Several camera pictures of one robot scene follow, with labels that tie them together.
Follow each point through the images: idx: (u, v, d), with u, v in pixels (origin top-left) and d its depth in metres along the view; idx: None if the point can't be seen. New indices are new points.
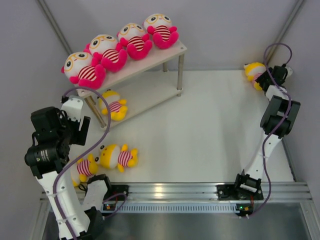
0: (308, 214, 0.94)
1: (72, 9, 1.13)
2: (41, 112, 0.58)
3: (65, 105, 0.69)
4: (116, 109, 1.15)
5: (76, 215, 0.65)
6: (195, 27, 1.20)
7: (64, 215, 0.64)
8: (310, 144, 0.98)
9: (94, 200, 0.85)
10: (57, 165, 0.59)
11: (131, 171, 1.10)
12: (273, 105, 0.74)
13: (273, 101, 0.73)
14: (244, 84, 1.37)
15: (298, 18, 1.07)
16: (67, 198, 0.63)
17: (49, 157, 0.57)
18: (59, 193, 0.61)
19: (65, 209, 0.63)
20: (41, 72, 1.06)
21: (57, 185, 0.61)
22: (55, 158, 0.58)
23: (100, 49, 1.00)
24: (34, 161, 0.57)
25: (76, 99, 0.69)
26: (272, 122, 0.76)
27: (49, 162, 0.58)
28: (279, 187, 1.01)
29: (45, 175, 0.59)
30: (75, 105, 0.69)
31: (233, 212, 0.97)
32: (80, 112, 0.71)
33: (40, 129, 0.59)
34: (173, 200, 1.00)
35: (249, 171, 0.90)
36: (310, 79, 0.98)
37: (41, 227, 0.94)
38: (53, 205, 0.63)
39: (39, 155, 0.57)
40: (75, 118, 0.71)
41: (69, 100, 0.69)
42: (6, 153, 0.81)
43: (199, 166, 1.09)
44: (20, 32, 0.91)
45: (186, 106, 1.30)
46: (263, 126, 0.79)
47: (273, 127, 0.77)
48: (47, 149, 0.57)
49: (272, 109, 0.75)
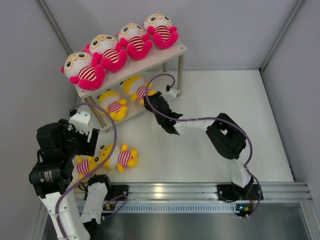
0: (308, 214, 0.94)
1: (73, 9, 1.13)
2: (47, 130, 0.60)
3: (73, 118, 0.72)
4: (115, 110, 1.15)
5: (77, 234, 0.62)
6: (194, 27, 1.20)
7: (65, 234, 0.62)
8: (310, 145, 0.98)
9: (94, 210, 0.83)
10: (60, 186, 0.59)
11: (131, 171, 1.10)
12: (219, 135, 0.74)
13: (213, 132, 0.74)
14: (243, 84, 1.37)
15: (297, 18, 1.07)
16: (70, 218, 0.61)
17: (53, 179, 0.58)
18: (61, 213, 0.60)
19: (66, 227, 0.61)
20: (41, 72, 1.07)
21: (60, 205, 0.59)
22: (59, 180, 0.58)
23: (100, 49, 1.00)
24: (37, 181, 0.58)
25: (83, 113, 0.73)
26: (234, 142, 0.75)
27: (52, 183, 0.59)
28: (280, 187, 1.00)
29: (48, 195, 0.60)
30: (83, 119, 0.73)
31: (233, 212, 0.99)
32: (88, 126, 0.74)
33: (45, 147, 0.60)
34: (173, 200, 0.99)
35: (243, 185, 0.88)
36: (310, 79, 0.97)
37: (41, 226, 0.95)
38: (55, 223, 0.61)
39: (43, 176, 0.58)
40: (83, 131, 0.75)
41: (77, 114, 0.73)
42: (8, 153, 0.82)
43: (199, 165, 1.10)
44: (20, 32, 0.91)
45: (186, 106, 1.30)
46: (234, 155, 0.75)
47: (237, 140, 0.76)
48: (52, 171, 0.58)
49: (223, 137, 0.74)
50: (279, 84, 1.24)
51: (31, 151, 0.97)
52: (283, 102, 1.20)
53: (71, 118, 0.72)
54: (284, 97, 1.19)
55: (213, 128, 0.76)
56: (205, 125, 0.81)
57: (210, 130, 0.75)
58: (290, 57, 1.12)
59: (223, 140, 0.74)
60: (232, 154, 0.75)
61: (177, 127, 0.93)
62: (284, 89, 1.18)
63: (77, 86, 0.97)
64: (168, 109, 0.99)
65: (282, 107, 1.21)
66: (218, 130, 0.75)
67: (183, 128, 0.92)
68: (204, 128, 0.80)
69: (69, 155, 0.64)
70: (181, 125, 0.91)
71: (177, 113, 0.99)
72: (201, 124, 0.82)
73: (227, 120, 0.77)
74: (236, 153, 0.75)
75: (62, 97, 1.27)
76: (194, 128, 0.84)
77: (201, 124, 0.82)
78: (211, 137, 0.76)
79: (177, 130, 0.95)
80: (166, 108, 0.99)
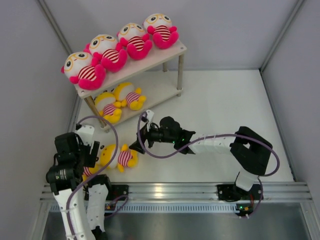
0: (308, 214, 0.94)
1: (73, 9, 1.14)
2: (63, 136, 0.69)
3: (79, 131, 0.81)
4: (109, 114, 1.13)
5: (84, 232, 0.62)
6: (194, 27, 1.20)
7: (73, 232, 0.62)
8: (310, 144, 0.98)
9: (97, 216, 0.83)
10: (72, 183, 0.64)
11: (131, 171, 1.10)
12: (245, 152, 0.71)
13: (237, 151, 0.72)
14: (243, 84, 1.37)
15: (297, 18, 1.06)
16: (79, 215, 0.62)
17: (67, 176, 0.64)
18: (71, 209, 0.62)
19: (74, 224, 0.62)
20: (41, 72, 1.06)
21: (70, 201, 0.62)
22: (72, 177, 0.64)
23: (100, 49, 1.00)
24: (53, 179, 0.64)
25: (88, 126, 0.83)
26: (261, 157, 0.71)
27: (66, 180, 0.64)
28: (279, 187, 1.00)
29: (61, 191, 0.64)
30: (87, 130, 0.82)
31: (233, 212, 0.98)
32: (91, 137, 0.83)
33: (61, 151, 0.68)
34: (173, 200, 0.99)
35: (248, 188, 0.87)
36: (310, 79, 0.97)
37: (41, 226, 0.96)
38: (64, 221, 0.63)
39: (59, 174, 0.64)
40: (88, 142, 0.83)
41: (83, 127, 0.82)
42: (8, 153, 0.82)
43: (198, 166, 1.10)
44: (20, 32, 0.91)
45: (186, 106, 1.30)
46: (264, 170, 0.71)
47: (264, 154, 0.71)
48: (66, 169, 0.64)
49: (248, 154, 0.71)
50: (280, 84, 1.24)
51: (32, 151, 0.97)
52: (283, 102, 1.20)
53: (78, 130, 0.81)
54: (284, 97, 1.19)
55: (237, 146, 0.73)
56: (226, 142, 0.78)
57: (234, 147, 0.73)
58: (290, 58, 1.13)
59: (249, 157, 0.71)
60: (261, 170, 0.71)
61: (192, 147, 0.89)
62: (284, 89, 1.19)
63: (77, 86, 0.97)
64: (179, 128, 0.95)
65: (282, 106, 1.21)
66: (242, 147, 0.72)
67: (198, 146, 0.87)
68: (227, 145, 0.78)
69: (81, 158, 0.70)
70: (196, 144, 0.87)
71: (189, 131, 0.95)
72: (222, 142, 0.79)
73: (249, 135, 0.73)
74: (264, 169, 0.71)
75: (63, 98, 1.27)
76: (213, 146, 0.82)
77: (221, 141, 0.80)
78: (238, 156, 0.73)
79: (192, 150, 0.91)
80: (177, 127, 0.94)
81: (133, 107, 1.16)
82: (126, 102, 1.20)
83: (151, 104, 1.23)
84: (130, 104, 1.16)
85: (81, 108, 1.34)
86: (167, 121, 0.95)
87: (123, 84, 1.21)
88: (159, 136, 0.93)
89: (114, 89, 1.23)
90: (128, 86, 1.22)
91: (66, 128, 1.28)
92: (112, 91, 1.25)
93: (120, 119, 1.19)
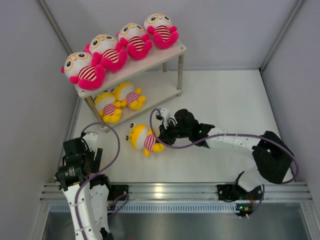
0: (308, 214, 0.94)
1: (73, 9, 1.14)
2: (71, 139, 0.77)
3: (85, 137, 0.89)
4: (109, 114, 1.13)
5: (91, 226, 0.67)
6: (195, 28, 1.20)
7: (82, 225, 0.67)
8: (310, 144, 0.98)
9: (102, 218, 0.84)
10: (80, 178, 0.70)
11: (131, 170, 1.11)
12: (265, 156, 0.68)
13: (260, 153, 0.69)
14: (243, 84, 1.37)
15: (297, 18, 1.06)
16: (86, 209, 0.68)
17: (75, 173, 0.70)
18: (79, 203, 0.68)
19: (82, 218, 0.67)
20: (41, 72, 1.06)
21: (79, 196, 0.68)
22: (80, 174, 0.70)
23: (100, 49, 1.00)
24: (62, 176, 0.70)
25: (92, 133, 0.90)
26: (282, 165, 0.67)
27: (74, 177, 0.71)
28: (279, 187, 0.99)
29: (70, 187, 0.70)
30: (92, 137, 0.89)
31: (233, 212, 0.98)
32: (95, 143, 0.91)
33: (69, 152, 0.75)
34: (173, 200, 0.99)
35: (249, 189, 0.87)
36: (310, 79, 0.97)
37: (41, 225, 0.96)
38: (73, 215, 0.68)
39: (68, 171, 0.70)
40: (92, 148, 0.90)
41: (87, 134, 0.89)
42: (8, 153, 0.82)
43: (198, 166, 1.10)
44: (20, 32, 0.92)
45: (186, 106, 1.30)
46: (282, 179, 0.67)
47: (285, 162, 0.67)
48: (74, 167, 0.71)
49: (270, 159, 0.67)
50: (279, 83, 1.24)
51: (32, 150, 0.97)
52: (284, 102, 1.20)
53: (83, 137, 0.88)
54: (284, 97, 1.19)
55: (260, 149, 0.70)
56: (248, 143, 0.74)
57: (256, 150, 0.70)
58: (290, 58, 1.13)
59: (271, 161, 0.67)
60: (279, 178, 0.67)
61: (209, 141, 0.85)
62: (285, 89, 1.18)
63: (77, 86, 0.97)
64: (192, 119, 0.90)
65: (282, 107, 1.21)
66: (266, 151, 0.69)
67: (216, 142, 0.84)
68: (248, 147, 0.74)
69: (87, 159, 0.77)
70: (214, 139, 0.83)
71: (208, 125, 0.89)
72: (244, 142, 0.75)
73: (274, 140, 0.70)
74: (280, 177, 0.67)
75: (62, 97, 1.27)
76: (233, 143, 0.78)
77: (242, 142, 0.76)
78: (259, 158, 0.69)
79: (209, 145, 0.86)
80: (190, 118, 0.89)
81: (133, 107, 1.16)
82: (126, 102, 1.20)
83: (150, 106, 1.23)
84: (130, 104, 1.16)
85: (81, 109, 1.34)
86: (178, 113, 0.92)
87: (123, 84, 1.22)
88: (177, 132, 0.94)
89: (114, 89, 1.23)
90: (128, 85, 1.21)
91: (66, 128, 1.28)
92: (112, 91, 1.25)
93: (120, 119, 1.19)
